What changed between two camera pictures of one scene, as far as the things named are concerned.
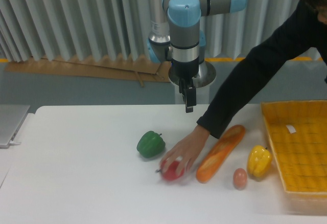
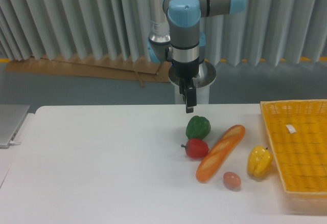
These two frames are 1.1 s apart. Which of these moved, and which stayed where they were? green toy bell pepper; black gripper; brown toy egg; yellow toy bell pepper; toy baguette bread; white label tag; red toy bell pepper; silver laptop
Moved: brown toy egg; green toy bell pepper; red toy bell pepper
Stayed: yellow toy bell pepper; black gripper; white label tag; toy baguette bread; silver laptop
